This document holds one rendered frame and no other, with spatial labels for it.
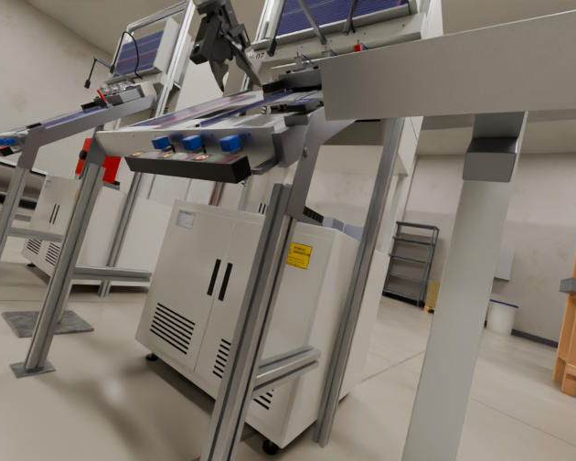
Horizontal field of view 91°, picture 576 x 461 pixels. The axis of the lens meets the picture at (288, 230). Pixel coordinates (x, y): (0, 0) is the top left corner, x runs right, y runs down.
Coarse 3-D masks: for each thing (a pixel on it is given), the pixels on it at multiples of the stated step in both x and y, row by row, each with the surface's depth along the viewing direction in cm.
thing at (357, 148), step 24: (432, 24) 115; (360, 120) 112; (384, 120) 107; (408, 120) 110; (336, 144) 116; (360, 144) 110; (408, 144) 117; (288, 168) 163; (336, 168) 144; (360, 168) 135; (408, 168) 125; (384, 240) 126
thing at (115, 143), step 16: (192, 128) 59; (208, 128) 56; (224, 128) 53; (240, 128) 51; (256, 128) 49; (272, 128) 48; (112, 144) 81; (128, 144) 76; (144, 144) 72; (176, 144) 64; (208, 144) 58; (240, 144) 53; (256, 144) 51; (272, 144) 49; (256, 160) 53
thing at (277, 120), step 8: (192, 120) 85; (200, 120) 82; (224, 120) 75; (232, 120) 73; (240, 120) 70; (248, 120) 67; (256, 120) 67; (264, 120) 65; (272, 120) 63; (280, 120) 62; (168, 128) 80; (176, 128) 77; (280, 128) 55
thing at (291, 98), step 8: (256, 96) 110; (288, 96) 93; (296, 96) 90; (304, 96) 85; (312, 96) 84; (320, 96) 81; (240, 104) 96; (264, 104) 91; (272, 104) 89; (280, 104) 99; (320, 104) 94; (272, 112) 98; (280, 112) 95
